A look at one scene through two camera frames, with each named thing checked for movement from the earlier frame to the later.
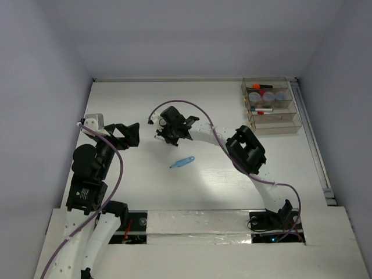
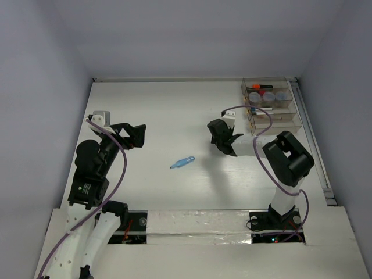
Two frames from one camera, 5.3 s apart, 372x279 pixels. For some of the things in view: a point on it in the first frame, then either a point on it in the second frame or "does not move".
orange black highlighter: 258,86 does not move
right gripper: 164,132 → 214,140
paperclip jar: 281,96 does not move
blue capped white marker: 261,110 does not move
